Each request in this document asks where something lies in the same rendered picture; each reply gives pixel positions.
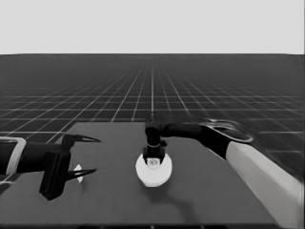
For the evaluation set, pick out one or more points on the large thick white disc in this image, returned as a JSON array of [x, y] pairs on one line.
[[154, 176]]

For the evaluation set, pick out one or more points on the small white T-shaped piece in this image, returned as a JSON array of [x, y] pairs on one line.
[[78, 168]]

